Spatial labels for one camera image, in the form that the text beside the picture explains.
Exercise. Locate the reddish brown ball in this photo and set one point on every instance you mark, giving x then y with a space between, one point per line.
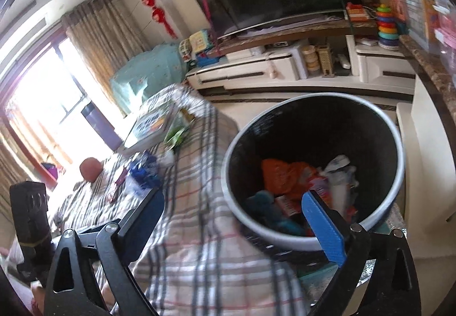
91 170

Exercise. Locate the red toy telephone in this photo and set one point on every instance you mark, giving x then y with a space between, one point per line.
358 13

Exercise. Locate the wooden tower model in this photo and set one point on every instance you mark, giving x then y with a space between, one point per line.
325 61

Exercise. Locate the remote control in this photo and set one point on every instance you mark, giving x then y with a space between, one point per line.
344 61

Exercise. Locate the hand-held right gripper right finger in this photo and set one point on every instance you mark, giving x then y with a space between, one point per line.
324 227

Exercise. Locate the marble counter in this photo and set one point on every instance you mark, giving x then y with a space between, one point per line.
431 70

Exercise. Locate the green snack packet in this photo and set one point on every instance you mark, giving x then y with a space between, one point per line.
178 132

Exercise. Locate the white television cabinet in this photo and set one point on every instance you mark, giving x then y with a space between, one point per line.
256 70

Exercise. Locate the red snack packet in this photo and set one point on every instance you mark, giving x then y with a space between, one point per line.
318 186

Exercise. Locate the white box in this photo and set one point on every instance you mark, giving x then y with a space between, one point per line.
298 61

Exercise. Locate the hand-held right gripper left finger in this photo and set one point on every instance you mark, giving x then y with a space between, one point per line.
146 219

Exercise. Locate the purple bottle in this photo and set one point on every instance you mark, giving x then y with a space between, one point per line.
99 125

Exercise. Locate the crumpled blue white paper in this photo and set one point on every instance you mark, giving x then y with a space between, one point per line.
144 170

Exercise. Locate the yellow toy box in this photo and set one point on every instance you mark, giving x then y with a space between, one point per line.
427 13

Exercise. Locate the pink plastic toy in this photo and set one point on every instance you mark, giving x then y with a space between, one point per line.
399 9

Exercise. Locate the children's picture book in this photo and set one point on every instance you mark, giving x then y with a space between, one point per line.
151 127

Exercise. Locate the white crumpled tissue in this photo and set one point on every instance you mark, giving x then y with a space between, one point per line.
338 177

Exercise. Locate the beige curtain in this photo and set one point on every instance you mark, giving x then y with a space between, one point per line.
99 48

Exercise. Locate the red tube packet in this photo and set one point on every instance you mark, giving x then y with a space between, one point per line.
117 184

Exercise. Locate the pink thin rod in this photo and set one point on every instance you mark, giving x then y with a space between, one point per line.
205 9

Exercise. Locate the white trash bin black liner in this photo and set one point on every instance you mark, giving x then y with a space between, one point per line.
302 130

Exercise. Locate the stack of yellow cups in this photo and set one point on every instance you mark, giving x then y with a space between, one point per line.
310 57

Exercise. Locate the teal cloth cover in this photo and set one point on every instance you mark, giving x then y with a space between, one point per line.
149 77

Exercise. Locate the plaid blanket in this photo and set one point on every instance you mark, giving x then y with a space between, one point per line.
199 194

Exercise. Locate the orange snack packet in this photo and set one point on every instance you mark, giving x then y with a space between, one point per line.
285 177

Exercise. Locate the blue cloth lump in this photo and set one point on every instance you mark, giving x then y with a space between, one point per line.
267 211

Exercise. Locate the toy cash register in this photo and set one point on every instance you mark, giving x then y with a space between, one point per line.
199 47

